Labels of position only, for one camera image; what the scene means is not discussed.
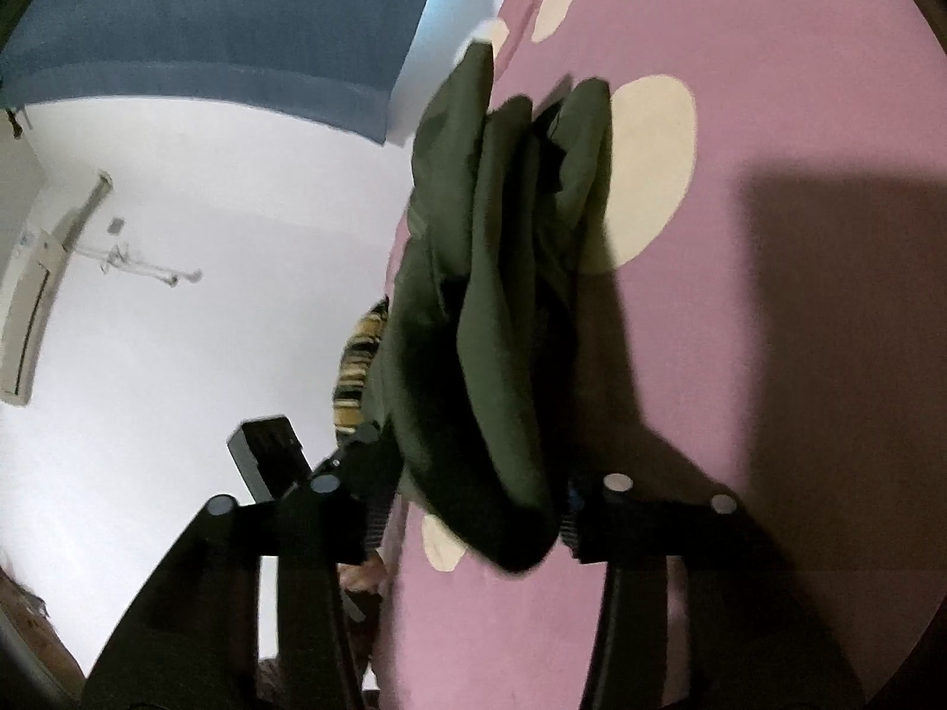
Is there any dark green t-shirt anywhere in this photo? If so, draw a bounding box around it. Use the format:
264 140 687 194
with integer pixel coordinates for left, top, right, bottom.
369 42 611 574

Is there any person's left hand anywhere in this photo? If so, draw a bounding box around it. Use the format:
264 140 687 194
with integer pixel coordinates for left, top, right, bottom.
337 550 388 595

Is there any striped yellow black pillow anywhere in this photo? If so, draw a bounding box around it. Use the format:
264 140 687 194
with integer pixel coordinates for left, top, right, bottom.
332 296 390 443

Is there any white air conditioner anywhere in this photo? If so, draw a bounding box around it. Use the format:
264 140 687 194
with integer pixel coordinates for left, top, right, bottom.
2 172 114 407

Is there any pink bedsheet with cream dots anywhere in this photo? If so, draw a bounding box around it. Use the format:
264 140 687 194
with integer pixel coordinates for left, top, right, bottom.
361 0 947 710

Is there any blue curtain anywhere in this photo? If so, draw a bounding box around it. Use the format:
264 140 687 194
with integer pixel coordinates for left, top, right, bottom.
2 0 427 143

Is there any white wall cable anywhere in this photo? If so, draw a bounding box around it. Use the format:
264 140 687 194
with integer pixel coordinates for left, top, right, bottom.
72 238 204 289

